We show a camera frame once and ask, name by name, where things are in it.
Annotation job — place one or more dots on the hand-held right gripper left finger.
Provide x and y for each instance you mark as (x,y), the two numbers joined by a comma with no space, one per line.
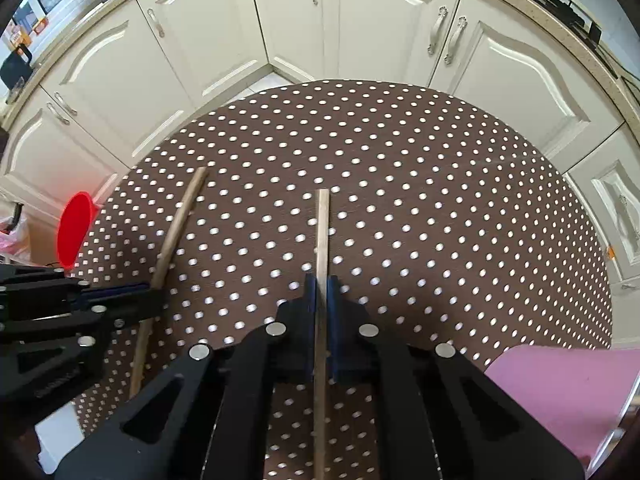
(311,305)

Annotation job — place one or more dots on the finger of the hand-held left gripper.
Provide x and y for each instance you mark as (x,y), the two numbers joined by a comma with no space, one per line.
(115,317)
(115,294)

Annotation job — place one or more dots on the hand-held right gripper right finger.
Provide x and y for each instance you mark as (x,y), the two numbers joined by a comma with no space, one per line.
(334,310)

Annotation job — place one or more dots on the wooden chopstick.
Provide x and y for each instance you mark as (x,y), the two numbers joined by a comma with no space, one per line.
(175,230)
(322,235)

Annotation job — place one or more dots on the pink cup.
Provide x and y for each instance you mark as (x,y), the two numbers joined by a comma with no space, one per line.
(560,390)

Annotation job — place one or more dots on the pink plastic bag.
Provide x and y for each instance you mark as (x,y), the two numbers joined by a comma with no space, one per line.
(12,245)

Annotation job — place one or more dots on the orange yellow box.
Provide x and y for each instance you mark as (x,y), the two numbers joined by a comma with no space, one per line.
(30,30)

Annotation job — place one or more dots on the orange drawer clip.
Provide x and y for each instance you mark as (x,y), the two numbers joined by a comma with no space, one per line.
(611,253)

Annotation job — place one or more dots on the cream kitchen base cabinets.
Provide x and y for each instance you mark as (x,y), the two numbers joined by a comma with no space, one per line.
(360,20)

